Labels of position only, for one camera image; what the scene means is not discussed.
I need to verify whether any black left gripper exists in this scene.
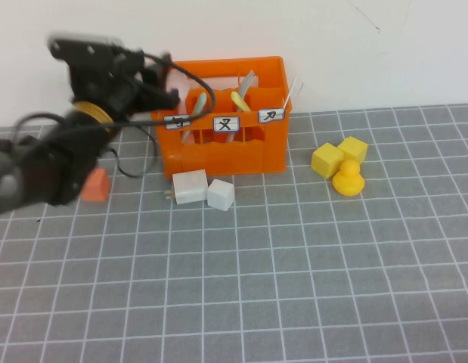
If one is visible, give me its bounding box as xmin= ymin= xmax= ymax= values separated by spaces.
xmin=69 ymin=52 xmax=181 ymax=113

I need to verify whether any grey blue plastic fork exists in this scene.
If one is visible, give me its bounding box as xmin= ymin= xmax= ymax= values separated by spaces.
xmin=225 ymin=70 xmax=258 ymax=144

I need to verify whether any orange plastic cutlery crate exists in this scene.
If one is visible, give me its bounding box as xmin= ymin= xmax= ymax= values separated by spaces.
xmin=152 ymin=55 xmax=294 ymax=178

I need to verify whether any light green plastic utensil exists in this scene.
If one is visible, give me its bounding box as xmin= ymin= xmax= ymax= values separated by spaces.
xmin=180 ymin=92 xmax=208 ymax=144

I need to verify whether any paper label reading fork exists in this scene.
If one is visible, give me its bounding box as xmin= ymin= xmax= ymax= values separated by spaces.
xmin=212 ymin=116 xmax=241 ymax=133

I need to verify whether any yellow plastic utensil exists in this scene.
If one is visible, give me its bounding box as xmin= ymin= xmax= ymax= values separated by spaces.
xmin=231 ymin=92 xmax=253 ymax=113

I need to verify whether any white charger plug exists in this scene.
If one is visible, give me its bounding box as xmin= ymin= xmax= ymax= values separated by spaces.
xmin=164 ymin=169 xmax=209 ymax=206

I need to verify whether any paper label reading knife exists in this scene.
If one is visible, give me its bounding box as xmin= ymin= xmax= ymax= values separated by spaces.
xmin=258 ymin=107 xmax=287 ymax=124

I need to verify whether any salmon orange block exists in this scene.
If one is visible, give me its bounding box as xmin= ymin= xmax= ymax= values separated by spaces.
xmin=81 ymin=169 xmax=111 ymax=203

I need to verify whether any white cube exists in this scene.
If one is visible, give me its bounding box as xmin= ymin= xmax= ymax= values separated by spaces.
xmin=206 ymin=178 xmax=236 ymax=212

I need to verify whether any thin white plastic knife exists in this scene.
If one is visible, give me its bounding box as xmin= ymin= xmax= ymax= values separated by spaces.
xmin=281 ymin=77 xmax=299 ymax=108

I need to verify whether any yellow cube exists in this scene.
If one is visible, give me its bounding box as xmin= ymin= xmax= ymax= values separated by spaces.
xmin=338 ymin=136 xmax=369 ymax=166
xmin=311 ymin=142 xmax=346 ymax=180

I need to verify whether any yellow rubber duck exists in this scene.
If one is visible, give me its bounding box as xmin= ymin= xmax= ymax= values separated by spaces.
xmin=332 ymin=159 xmax=366 ymax=197

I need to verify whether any grey grid tablecloth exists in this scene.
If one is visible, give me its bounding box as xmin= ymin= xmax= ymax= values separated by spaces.
xmin=0 ymin=102 xmax=468 ymax=363

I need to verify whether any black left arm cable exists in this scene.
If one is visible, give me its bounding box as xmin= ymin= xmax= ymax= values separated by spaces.
xmin=12 ymin=52 xmax=216 ymax=179

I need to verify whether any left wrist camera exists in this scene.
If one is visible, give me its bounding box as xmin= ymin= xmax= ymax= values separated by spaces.
xmin=46 ymin=32 xmax=123 ymax=61

